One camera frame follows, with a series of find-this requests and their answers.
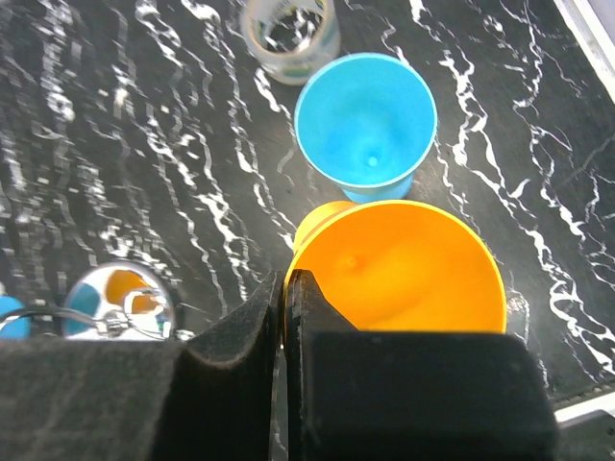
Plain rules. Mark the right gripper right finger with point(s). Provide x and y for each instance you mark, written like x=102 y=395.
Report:
x=378 y=395

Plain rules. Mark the chrome wine glass rack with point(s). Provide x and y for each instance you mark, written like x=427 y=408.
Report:
x=117 y=301

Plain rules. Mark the grey tape roll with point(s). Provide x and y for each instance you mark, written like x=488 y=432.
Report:
x=291 y=39

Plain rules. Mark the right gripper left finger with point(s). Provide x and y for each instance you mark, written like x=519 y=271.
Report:
x=208 y=398

